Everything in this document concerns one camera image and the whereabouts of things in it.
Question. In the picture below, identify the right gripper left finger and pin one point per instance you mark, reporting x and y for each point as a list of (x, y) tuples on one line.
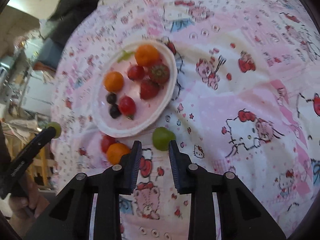
[(87, 199)]

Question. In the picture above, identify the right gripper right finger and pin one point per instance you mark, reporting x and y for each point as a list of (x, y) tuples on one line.
[(242, 216)]

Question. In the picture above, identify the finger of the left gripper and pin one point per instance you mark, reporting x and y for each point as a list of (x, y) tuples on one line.
[(29, 152)]

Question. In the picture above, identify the green grape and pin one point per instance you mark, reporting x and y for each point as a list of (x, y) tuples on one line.
[(161, 138), (55, 129)]

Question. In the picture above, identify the red cherry tomato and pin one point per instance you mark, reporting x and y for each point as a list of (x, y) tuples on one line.
[(106, 142), (127, 107), (136, 73)]

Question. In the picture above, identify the orange mandarin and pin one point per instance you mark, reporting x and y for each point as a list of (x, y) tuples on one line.
[(115, 152), (147, 55), (113, 81)]

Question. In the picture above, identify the red strawberry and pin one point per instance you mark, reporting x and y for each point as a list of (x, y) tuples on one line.
[(159, 73), (148, 89)]

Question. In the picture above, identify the person's left hand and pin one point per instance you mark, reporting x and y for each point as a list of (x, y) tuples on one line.
[(35, 201)]

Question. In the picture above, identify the wooden chair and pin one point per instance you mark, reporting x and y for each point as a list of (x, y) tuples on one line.
[(41, 169)]

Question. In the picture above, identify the pink strawberry pattern plate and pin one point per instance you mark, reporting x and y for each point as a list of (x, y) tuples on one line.
[(147, 111)]

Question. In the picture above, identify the black clothes pile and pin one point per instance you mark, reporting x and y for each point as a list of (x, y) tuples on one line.
[(67, 16)]

